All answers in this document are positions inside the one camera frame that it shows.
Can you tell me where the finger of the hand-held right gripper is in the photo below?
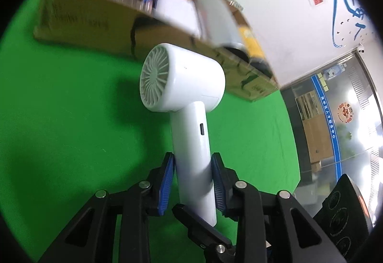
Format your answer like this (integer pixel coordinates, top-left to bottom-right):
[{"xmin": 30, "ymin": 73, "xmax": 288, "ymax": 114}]
[{"xmin": 172, "ymin": 204, "xmax": 237, "ymax": 263}]

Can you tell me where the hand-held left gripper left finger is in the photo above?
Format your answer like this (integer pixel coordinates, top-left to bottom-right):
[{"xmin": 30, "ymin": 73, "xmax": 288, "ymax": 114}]
[{"xmin": 39, "ymin": 152, "xmax": 175, "ymax": 263}]

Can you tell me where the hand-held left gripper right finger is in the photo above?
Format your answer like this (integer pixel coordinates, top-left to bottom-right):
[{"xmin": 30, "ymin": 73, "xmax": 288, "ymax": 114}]
[{"xmin": 210, "ymin": 152, "xmax": 348, "ymax": 263}]

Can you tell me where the white hair dryer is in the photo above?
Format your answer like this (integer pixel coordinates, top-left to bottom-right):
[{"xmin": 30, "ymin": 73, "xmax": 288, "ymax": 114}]
[{"xmin": 139, "ymin": 42, "xmax": 225, "ymax": 226}]

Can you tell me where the yellow canister with black lid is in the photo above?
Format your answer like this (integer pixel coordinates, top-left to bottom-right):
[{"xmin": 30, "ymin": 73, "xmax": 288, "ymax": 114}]
[{"xmin": 236, "ymin": 25, "xmax": 273, "ymax": 78}]

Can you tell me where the silver metal tin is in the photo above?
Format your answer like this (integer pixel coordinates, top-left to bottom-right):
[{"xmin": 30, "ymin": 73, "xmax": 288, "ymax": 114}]
[{"xmin": 191, "ymin": 0, "xmax": 249, "ymax": 52}]

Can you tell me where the cardboard box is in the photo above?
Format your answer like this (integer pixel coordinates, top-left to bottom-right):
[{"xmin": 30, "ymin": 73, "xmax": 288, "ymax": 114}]
[{"xmin": 33, "ymin": 0, "xmax": 280, "ymax": 103}]

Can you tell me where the green tablecloth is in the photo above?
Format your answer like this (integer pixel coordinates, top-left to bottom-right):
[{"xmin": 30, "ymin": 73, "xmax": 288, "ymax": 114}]
[{"xmin": 0, "ymin": 0, "xmax": 301, "ymax": 263}]

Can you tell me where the black ringed panel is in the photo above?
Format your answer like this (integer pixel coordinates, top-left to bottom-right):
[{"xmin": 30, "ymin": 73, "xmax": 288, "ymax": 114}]
[{"xmin": 313, "ymin": 174, "xmax": 373, "ymax": 263}]

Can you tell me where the glass door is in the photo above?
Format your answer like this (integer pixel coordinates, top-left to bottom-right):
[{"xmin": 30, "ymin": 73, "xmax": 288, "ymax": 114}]
[{"xmin": 280, "ymin": 50, "xmax": 383, "ymax": 210}]

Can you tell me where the blue wall decal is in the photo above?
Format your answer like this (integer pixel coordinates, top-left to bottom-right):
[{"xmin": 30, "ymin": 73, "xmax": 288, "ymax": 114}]
[{"xmin": 325, "ymin": 0, "xmax": 374, "ymax": 48}]

